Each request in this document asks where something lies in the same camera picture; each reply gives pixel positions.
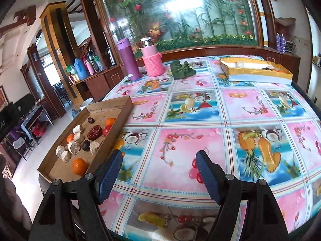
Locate brown wooden ornament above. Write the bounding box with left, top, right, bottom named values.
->
left=275, top=17, right=296, bottom=27

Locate black thermos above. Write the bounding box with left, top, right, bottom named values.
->
left=105, top=46, right=116, bottom=66

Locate green leaf bundle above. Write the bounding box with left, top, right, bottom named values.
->
left=171, top=60, right=196, bottom=77

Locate side table with cloth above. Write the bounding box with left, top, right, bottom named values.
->
left=21, top=105, right=54, bottom=146

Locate cardboard tray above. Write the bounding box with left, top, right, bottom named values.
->
left=37, top=96, right=134, bottom=184

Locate pink bottle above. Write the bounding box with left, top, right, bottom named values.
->
left=84, top=58, right=95, bottom=75

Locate tall wooden display cabinet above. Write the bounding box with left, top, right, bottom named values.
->
left=40, top=2, right=86, bottom=103

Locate large wrinkled red date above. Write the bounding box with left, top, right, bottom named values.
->
left=87, top=125, right=103, bottom=141

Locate brown sofa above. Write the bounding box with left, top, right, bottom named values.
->
left=0, top=153, right=33, bottom=234

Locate yellow cardboard box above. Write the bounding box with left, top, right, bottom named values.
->
left=220, top=57, right=293, bottom=85

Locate white bucket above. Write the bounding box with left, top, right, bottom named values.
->
left=80, top=97, right=95, bottom=111

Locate purple thermos bottle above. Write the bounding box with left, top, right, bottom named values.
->
left=117, top=38, right=142, bottom=82

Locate dark dining chair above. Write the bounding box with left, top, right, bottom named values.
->
left=53, top=80, right=72, bottom=107

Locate pink knit-covered flask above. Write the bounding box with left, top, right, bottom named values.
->
left=140, top=37, right=165, bottom=78

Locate blue thermos jug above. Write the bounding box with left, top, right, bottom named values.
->
left=74, top=58, right=88, bottom=81

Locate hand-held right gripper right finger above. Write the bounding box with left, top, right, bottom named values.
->
left=195, top=150, right=294, bottom=241

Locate fruit printed tablecloth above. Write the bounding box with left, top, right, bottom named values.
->
left=100, top=55, right=321, bottom=241

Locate large orange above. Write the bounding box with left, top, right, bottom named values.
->
left=72, top=158, right=88, bottom=176

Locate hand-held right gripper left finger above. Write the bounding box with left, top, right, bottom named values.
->
left=29, top=150, right=124, bottom=241

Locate wire basket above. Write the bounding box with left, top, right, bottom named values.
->
left=286, top=40, right=298, bottom=54

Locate bamboo flower glass panel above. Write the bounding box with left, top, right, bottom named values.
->
left=90, top=0, right=264, bottom=53

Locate wooden sideboard cabinet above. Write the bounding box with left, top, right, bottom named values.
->
left=71, top=64, right=126, bottom=103

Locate wooden side cabinet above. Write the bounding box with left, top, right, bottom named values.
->
left=263, top=46, right=301, bottom=83

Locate framed wall picture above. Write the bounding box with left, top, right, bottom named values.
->
left=0, top=85, right=9, bottom=112

